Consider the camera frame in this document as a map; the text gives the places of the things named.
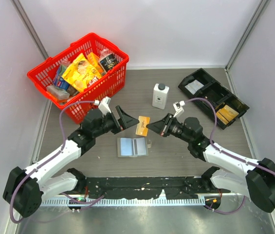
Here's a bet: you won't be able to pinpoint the orange snack packet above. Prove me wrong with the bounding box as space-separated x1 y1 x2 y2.
87 52 105 76

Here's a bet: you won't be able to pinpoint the red plastic shopping basket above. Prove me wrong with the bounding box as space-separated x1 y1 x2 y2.
27 33 129 124

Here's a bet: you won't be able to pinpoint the blue snack box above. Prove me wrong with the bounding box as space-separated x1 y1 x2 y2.
53 65 70 90

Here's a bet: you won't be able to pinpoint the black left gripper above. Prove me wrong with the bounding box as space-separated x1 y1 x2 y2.
93 105 139 137

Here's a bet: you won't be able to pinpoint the white bottle grey cap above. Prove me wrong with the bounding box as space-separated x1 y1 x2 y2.
152 83 169 110

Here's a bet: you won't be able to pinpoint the white slotted cable duct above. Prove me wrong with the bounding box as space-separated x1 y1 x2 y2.
41 196 205 207

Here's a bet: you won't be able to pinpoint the yellow classic chips bag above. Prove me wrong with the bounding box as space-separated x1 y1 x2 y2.
62 53 102 93

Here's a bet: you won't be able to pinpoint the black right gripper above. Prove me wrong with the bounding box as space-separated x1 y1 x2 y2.
147 113 193 144

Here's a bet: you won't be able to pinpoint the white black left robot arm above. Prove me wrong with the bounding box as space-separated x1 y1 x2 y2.
3 103 139 224

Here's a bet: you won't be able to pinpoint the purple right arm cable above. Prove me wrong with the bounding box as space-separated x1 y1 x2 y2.
183 97 275 214

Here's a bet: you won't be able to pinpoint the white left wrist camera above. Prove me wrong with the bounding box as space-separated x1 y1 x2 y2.
94 96 111 116

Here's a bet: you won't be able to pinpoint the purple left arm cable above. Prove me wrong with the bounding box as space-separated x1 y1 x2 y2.
9 100 106 224

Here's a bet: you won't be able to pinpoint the black labelled snack jar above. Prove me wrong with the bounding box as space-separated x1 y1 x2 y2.
99 54 119 73

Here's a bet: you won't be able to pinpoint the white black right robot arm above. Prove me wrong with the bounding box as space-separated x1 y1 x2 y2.
147 114 275 213

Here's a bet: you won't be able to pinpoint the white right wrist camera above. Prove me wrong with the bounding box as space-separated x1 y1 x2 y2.
173 100 185 118

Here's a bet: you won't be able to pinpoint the clear wrapped pale package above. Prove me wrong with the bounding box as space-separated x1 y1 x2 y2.
46 85 70 100

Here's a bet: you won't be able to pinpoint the black VIP cards in tray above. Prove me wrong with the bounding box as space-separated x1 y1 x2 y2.
199 90 222 109

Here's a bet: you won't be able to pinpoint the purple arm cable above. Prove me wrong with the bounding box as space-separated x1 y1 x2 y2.
183 97 275 214
9 100 106 224

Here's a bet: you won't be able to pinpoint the gold VIP credit card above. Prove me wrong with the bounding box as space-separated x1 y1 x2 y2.
135 116 150 137

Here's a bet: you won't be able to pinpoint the silver cards in tray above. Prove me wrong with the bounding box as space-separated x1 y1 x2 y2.
185 80 204 95

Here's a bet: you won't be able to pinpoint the grey leather card holder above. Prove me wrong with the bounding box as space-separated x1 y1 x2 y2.
117 137 149 158

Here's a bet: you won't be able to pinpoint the black three-compartment card tray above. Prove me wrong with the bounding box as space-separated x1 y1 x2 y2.
178 68 249 130

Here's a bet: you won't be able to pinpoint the gold cards stack in tray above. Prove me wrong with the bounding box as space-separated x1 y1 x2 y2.
216 105 239 125

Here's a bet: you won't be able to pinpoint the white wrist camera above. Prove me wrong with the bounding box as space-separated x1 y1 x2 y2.
173 100 185 118
94 96 111 116

